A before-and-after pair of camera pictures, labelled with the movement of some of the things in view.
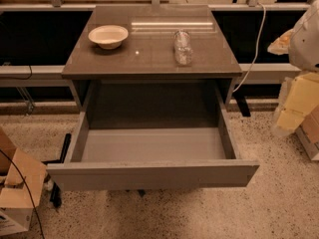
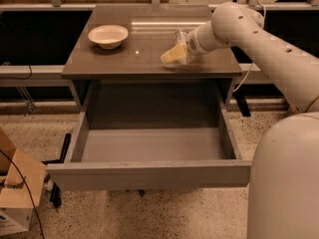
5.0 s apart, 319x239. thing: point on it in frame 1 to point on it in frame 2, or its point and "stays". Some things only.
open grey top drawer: (151, 133) stays
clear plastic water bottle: (182, 47) stays
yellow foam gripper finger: (281, 45) to (180, 51)
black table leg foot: (56, 197) stays
